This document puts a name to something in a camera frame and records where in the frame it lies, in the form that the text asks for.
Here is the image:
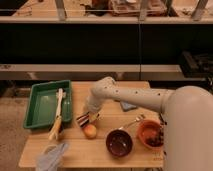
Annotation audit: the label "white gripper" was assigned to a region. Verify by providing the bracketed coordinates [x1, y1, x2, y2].
[84, 95, 104, 123]

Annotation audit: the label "orange fruit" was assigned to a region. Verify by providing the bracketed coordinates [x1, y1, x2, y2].
[83, 124, 97, 139]

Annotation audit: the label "green plastic tray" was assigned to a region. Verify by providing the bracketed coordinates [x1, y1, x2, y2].
[23, 80, 73, 129]

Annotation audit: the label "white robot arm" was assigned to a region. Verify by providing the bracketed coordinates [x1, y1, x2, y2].
[85, 77, 213, 171]

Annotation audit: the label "blue sponge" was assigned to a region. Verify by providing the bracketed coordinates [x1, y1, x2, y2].
[120, 102, 136, 112]

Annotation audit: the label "dark purple bowl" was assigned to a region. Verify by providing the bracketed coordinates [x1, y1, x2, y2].
[106, 129, 133, 157]

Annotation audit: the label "white plastic tool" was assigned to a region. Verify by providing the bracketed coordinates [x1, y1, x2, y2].
[56, 88, 66, 117]

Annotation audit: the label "metal spoon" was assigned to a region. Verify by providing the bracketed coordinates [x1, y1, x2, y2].
[118, 114, 145, 130]

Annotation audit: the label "orange bowl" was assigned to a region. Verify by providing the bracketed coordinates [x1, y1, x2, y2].
[136, 120, 163, 151]

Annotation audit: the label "clear plastic bag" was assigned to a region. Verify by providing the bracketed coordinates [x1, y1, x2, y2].
[35, 143, 69, 171]

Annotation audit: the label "red grapes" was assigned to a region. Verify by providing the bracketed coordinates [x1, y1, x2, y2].
[146, 129, 164, 147]

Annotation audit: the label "clutter pile on shelf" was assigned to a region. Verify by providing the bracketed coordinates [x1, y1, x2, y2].
[79, 0, 168, 18]

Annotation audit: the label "black device on shelf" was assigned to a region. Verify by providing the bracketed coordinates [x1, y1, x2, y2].
[179, 51, 213, 78]

